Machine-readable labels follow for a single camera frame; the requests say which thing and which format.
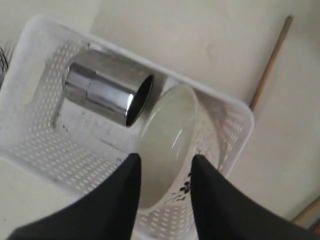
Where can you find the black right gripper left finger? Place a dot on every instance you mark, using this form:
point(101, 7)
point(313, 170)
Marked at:
point(106, 213)

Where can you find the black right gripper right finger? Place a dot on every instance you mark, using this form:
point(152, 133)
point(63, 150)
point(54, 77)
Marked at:
point(222, 212)

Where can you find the wooden chopstick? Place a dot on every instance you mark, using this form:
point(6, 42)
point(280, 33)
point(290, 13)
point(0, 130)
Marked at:
point(273, 57)
point(310, 216)

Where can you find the white patterned ceramic bowl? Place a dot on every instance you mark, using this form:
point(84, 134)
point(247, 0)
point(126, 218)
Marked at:
point(177, 128)

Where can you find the white perforated plastic basket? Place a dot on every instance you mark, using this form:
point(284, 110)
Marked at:
point(71, 147)

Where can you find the silver fork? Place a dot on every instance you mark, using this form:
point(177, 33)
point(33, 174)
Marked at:
point(3, 65)

